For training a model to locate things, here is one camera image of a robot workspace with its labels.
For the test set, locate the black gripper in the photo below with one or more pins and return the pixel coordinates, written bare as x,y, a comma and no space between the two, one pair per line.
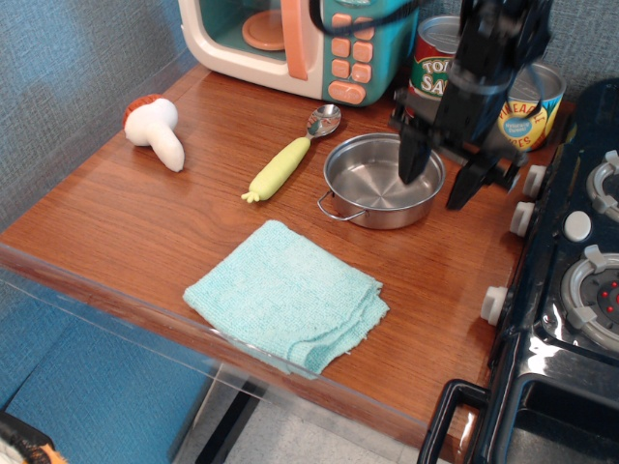
463,126

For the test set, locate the small stainless steel pot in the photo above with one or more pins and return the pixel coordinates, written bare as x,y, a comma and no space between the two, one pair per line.
364,186

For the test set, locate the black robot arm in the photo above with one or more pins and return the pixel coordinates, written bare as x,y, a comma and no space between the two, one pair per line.
498,39

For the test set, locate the pineapple slices can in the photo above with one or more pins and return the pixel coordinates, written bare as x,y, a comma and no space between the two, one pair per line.
530,111

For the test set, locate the tomato sauce can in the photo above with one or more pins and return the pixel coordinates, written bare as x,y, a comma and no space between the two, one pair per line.
435,47

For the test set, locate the teal toy microwave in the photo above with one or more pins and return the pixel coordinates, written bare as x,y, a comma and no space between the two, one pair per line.
346,52

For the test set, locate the light blue folded cloth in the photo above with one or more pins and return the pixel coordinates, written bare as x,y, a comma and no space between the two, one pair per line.
287,301

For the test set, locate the black toy stove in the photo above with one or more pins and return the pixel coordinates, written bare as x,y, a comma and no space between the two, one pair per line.
552,395

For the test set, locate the plush white mushroom toy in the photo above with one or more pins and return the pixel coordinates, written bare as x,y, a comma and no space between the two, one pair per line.
150,121

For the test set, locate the clear acrylic table guard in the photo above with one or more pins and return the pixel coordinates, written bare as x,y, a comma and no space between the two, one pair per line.
77,375

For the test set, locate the spoon with yellow-green handle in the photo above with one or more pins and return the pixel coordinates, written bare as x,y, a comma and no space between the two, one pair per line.
323,121

